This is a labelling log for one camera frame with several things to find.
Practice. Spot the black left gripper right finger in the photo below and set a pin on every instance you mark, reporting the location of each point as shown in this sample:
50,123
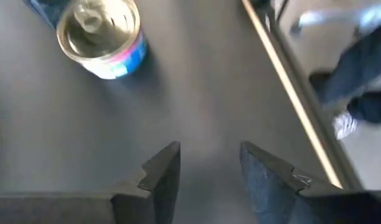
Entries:
271,193

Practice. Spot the blue gold-top tuna can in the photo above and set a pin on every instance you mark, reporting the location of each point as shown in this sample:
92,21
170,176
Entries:
97,31

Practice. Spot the person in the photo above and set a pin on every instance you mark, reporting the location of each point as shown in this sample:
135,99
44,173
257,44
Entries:
358,68

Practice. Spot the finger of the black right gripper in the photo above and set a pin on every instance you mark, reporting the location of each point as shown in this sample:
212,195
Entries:
44,9

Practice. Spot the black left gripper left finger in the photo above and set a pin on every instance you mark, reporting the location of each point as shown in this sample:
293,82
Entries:
84,208

